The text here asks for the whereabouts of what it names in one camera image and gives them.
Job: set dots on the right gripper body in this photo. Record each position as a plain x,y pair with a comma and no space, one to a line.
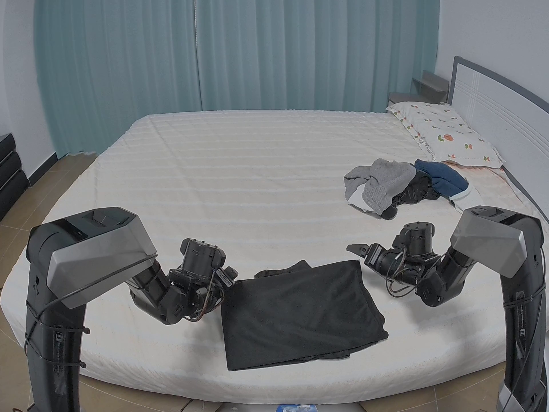
384,262

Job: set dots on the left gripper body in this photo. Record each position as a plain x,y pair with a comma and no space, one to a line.
216,290

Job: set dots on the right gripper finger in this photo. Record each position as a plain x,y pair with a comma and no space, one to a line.
358,249

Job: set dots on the black T-shirt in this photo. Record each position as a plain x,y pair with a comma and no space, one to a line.
296,311

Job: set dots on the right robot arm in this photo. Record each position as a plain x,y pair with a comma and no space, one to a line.
493,238

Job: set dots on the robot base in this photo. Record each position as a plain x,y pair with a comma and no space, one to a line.
296,408

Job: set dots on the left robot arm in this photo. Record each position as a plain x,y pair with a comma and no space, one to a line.
85,247

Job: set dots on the pile of clothes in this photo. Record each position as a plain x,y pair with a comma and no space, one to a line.
381,185

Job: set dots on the bed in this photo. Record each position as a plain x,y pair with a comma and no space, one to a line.
257,165

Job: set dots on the white printed pillow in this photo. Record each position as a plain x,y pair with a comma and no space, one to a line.
450,133

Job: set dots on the grey bedside table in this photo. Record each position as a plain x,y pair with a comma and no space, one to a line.
429,86

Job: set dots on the blue-green curtain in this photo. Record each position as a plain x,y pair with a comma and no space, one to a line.
120,58
321,37

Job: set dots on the black chest of drawers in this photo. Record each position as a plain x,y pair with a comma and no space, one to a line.
10,174

